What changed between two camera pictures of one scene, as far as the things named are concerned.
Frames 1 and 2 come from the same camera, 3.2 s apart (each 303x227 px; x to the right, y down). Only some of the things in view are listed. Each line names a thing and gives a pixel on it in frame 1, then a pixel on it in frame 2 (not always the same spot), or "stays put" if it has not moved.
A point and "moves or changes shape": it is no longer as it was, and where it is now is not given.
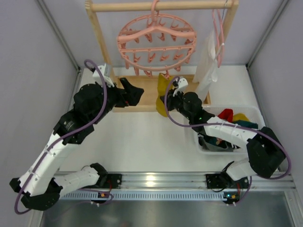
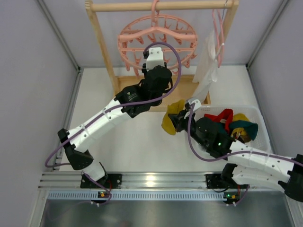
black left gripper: [122, 95] -> [145, 70]
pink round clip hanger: [156, 42] stays put
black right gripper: [173, 100] -> [179, 120]
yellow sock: [163, 83] moves or changes shape
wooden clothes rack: [161, 92] stays put
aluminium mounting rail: [185, 181] stays put
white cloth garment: [206, 71] stays put
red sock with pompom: [227, 114] stays put
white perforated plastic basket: [253, 114] stays put
